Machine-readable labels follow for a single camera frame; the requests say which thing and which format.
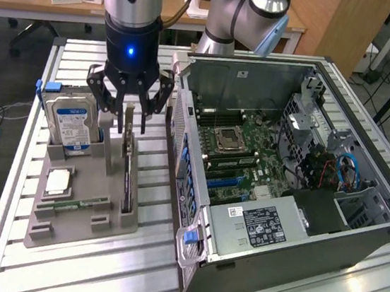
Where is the white floor cable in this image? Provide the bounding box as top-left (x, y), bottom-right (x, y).
top-left (0, 98), bottom-right (32, 123)

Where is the black office chair base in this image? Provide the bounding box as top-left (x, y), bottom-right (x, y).
top-left (6, 16), bottom-right (62, 63)

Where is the silver CPU chip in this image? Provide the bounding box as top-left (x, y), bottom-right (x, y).
top-left (44, 167), bottom-right (73, 199)

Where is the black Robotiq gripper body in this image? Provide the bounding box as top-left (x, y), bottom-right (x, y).
top-left (97, 12), bottom-right (167, 96)

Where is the CPU socket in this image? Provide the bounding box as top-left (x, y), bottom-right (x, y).
top-left (213, 122), bottom-right (247, 156)

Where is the grey parts rack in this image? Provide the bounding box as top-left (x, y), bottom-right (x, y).
top-left (22, 100), bottom-right (153, 261)

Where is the grey expansion card retainer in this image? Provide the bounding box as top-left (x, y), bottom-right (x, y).
top-left (164, 51), bottom-right (190, 124)

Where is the green RAM stick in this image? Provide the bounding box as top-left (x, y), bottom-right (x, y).
top-left (52, 195), bottom-right (109, 216)

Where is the grey power supply unit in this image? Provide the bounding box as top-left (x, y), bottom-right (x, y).
top-left (204, 186), bottom-right (314, 267)

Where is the blue wire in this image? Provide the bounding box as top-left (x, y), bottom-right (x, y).
top-left (331, 151), bottom-right (364, 192)

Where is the silver chipset heatsink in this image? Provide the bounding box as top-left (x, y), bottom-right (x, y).
top-left (252, 185), bottom-right (272, 201)

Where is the wooden desk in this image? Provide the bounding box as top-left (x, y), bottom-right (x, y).
top-left (0, 0), bottom-right (310, 66)

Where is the red wire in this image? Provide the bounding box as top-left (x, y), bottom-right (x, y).
top-left (319, 158), bottom-right (343, 193)

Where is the silver perforated drive cage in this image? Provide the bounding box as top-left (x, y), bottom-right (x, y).
top-left (275, 90), bottom-right (333, 163)

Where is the wooden cabinet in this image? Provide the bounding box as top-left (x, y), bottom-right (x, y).
top-left (284, 0), bottom-right (390, 85)

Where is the hard disk with blue caddy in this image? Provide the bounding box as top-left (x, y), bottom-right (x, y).
top-left (28, 76), bottom-right (104, 158)

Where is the green motherboard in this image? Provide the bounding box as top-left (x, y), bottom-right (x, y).
top-left (182, 98), bottom-right (309, 216)

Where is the long blue expansion slot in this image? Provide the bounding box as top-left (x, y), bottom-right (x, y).
top-left (205, 174), bottom-right (245, 192)

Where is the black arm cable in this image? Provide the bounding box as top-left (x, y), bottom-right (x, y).
top-left (159, 0), bottom-right (199, 33)

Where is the white paper stack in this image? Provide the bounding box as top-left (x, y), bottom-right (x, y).
top-left (185, 0), bottom-right (212, 21)

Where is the Nvidia graphics card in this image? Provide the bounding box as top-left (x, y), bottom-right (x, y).
top-left (112, 103), bottom-right (148, 217)

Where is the blue case release latch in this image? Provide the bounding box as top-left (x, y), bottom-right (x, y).
top-left (182, 229), bottom-right (199, 247)

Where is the open black PC case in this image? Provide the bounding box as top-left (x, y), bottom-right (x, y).
top-left (143, 38), bottom-right (390, 292)

